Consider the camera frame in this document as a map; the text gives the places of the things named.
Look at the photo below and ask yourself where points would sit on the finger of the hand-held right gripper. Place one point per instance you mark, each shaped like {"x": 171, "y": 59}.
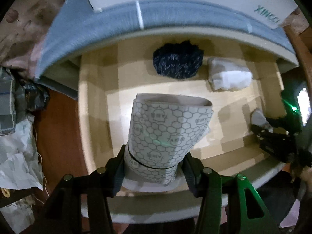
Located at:
{"x": 273, "y": 135}
{"x": 277, "y": 153}

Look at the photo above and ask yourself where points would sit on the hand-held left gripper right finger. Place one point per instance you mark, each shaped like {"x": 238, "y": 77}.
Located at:
{"x": 192, "y": 178}

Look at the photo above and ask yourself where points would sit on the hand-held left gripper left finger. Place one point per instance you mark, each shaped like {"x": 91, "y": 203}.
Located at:
{"x": 119, "y": 175}

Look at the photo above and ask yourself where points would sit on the small grey underwear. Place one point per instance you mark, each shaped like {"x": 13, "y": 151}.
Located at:
{"x": 258, "y": 118}

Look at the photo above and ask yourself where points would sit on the hexagon print underwear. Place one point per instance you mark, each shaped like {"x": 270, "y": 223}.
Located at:
{"x": 165, "y": 131}

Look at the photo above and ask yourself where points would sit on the grey drawer with wooden inside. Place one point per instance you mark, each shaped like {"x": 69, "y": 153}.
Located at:
{"x": 109, "y": 102}

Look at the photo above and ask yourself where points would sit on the white underwear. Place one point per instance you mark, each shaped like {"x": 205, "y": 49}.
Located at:
{"x": 229, "y": 75}

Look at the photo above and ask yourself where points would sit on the dark blue speckled sock ball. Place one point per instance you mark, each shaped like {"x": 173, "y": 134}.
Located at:
{"x": 178, "y": 61}

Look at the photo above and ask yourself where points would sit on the brown wooden furniture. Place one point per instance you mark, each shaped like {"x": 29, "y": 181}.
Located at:
{"x": 299, "y": 43}

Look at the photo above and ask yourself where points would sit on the white plastic bag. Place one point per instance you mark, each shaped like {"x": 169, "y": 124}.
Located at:
{"x": 17, "y": 156}

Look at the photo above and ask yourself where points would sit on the dark blue patterned bag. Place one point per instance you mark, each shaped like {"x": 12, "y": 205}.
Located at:
{"x": 36, "y": 97}

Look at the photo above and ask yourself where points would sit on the grey checked quilt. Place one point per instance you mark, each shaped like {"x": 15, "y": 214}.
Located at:
{"x": 9, "y": 102}

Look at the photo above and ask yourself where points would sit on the leaf print bed sheet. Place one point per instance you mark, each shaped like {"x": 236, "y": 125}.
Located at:
{"x": 24, "y": 29}

